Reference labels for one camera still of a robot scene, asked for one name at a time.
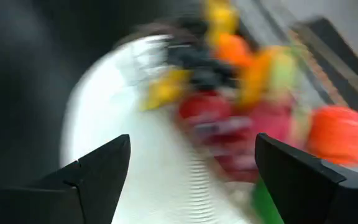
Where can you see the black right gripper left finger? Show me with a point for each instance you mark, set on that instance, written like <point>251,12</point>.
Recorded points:
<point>98,186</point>

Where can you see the orange toy fruit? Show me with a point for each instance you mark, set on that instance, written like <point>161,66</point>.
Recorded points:
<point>233,49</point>

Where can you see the green lime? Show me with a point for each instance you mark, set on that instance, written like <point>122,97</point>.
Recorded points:
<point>264,208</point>

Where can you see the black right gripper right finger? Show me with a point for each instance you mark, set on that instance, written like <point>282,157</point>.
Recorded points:
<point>306,193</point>

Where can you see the purple red grape bunch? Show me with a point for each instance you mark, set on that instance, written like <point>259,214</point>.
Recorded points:
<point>225,128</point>

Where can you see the white round plate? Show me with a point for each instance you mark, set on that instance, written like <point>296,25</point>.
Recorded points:
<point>120,109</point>

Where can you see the pink dragon fruit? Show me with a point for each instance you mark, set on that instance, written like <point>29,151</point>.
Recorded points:
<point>270,123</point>

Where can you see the black floor mat striped edges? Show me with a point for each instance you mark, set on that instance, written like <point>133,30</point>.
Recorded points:
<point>346,59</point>

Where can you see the black table mat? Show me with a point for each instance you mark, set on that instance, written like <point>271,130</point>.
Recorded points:
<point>17,93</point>

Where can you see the orange toy pumpkin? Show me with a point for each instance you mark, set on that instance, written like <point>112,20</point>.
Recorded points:
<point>340,133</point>

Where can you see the red apple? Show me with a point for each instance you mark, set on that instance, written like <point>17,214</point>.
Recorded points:
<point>204,107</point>

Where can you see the yellow banana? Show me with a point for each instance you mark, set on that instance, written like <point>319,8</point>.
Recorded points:
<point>272,73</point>
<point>166,90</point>

